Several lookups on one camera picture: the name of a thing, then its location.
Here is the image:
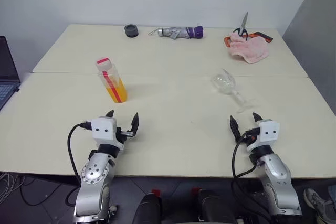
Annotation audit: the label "pink towel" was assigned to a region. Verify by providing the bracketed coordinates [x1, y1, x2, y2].
[227, 31, 270, 65]

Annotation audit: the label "black floor cable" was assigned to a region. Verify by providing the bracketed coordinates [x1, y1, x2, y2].
[20, 179, 77, 207]

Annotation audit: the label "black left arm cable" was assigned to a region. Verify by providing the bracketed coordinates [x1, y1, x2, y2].
[67, 121, 93, 186]

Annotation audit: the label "folded silver purple umbrella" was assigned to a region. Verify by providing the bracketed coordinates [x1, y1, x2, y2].
[148, 25, 205, 40]

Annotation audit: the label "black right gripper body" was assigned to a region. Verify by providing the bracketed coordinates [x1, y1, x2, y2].
[239, 127, 261, 145]

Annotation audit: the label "dark rounded shape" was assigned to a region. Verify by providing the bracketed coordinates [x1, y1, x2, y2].
[196, 188, 237, 224]
[130, 193, 164, 224]

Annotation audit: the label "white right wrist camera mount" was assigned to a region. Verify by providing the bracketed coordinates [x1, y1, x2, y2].
[246, 119, 280, 154]

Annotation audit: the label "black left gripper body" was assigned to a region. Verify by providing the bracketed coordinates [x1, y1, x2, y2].
[114, 126, 135, 145]

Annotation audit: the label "orange and black tool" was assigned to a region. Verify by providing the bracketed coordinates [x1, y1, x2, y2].
[223, 31, 274, 48]

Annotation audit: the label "dark grey round cup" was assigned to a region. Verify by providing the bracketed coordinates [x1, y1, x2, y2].
[124, 24, 139, 38]

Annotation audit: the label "white floor cables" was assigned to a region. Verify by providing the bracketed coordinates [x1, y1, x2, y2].
[0, 172, 27, 204]

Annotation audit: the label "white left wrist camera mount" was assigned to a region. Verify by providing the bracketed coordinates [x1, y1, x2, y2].
[91, 116, 125, 152]

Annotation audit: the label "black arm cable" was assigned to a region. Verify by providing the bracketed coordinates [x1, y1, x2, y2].
[67, 121, 93, 186]
[230, 131, 274, 223]

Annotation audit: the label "clear wine glass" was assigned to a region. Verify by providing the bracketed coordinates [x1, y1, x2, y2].
[209, 68, 257, 115]

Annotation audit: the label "dark laptop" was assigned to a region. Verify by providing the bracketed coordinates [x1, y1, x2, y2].
[0, 36, 22, 111]

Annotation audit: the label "orange juice bottle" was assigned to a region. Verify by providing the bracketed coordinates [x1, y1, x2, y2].
[94, 57, 129, 104]

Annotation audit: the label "grey sneaker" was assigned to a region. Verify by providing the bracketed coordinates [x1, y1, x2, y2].
[303, 187, 336, 224]

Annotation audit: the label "black handled scissors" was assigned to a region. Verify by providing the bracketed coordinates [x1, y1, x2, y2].
[233, 12, 249, 42]

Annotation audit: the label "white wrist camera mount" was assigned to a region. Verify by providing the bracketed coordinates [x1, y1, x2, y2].
[246, 119, 280, 154]
[91, 116, 125, 152]

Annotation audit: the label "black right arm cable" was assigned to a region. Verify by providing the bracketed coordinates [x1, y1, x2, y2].
[230, 131, 274, 223]

